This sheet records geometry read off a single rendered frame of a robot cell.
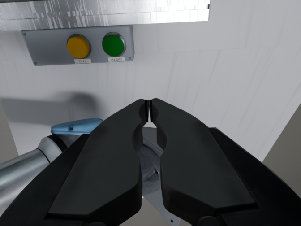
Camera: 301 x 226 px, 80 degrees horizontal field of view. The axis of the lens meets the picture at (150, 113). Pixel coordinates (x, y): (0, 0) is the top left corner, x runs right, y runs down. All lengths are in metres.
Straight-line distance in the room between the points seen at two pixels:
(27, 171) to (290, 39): 0.65
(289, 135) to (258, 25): 1.75
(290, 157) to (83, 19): 2.33
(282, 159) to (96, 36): 2.27
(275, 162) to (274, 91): 1.81
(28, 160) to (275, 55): 0.62
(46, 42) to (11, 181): 0.26
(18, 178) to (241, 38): 0.55
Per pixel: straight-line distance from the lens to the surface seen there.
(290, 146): 2.33
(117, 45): 0.38
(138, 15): 0.38
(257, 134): 0.73
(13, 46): 0.59
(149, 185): 0.52
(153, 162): 0.51
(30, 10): 0.43
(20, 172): 0.38
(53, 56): 0.44
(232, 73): 0.56
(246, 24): 0.54
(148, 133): 0.57
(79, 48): 0.40
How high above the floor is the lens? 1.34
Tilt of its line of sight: 58 degrees down
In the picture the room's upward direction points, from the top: 178 degrees clockwise
